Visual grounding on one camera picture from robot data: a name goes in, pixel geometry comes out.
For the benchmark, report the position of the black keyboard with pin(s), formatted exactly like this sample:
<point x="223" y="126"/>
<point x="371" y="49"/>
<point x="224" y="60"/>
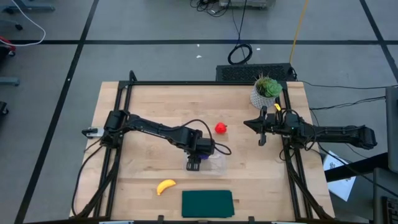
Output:
<point x="242" y="73"/>

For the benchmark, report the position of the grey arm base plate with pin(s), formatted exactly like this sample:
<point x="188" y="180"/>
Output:
<point x="93" y="132"/>

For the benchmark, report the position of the black bar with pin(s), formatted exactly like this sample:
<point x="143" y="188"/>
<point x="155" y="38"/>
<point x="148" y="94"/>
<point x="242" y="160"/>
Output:
<point x="357" y="169"/>

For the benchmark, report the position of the chair base with caster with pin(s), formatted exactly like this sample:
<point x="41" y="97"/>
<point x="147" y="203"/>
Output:
<point x="15" y="25"/>

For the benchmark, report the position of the grey equipment cabinet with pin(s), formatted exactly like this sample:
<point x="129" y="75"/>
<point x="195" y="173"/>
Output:
<point x="392" y="130"/>

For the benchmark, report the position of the dark green folded cloth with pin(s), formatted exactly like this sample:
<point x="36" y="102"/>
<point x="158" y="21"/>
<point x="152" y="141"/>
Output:
<point x="207" y="203"/>

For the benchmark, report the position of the grey desk foot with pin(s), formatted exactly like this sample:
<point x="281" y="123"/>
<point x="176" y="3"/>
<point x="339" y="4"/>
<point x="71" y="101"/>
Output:
<point x="9" y="81"/>
<point x="31" y="7"/>

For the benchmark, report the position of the white printed paper sheet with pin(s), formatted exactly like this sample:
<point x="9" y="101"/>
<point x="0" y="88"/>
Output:
<point x="342" y="186"/>

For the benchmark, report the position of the red toy bell pepper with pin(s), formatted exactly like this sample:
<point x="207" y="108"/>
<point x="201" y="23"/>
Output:
<point x="220" y="128"/>

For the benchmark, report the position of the red object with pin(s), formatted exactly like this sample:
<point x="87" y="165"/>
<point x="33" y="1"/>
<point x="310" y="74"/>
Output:
<point x="7" y="42"/>

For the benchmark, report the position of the succulent in patterned white pot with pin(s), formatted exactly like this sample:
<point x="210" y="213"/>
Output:
<point x="267" y="88"/>

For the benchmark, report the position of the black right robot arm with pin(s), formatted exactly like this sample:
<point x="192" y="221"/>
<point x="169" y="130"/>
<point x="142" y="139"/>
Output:
<point x="342" y="133"/>

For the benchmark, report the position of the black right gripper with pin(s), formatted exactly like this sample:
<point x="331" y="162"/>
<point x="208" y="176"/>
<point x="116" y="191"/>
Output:
<point x="271" y="124"/>

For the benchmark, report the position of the clear plastic tupperware container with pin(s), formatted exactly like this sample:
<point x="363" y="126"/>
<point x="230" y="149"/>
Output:
<point x="217" y="166"/>

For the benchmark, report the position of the black metal table frame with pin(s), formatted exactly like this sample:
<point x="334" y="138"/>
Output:
<point x="186" y="83"/>

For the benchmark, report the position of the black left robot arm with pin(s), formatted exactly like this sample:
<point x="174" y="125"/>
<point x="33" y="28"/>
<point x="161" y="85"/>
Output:
<point x="149" y="127"/>

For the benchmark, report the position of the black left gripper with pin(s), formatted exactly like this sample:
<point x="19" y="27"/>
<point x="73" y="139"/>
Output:
<point x="205" y="147"/>

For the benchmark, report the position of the yellow toy banana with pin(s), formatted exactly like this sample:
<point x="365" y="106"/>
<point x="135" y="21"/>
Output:
<point x="164" y="185"/>

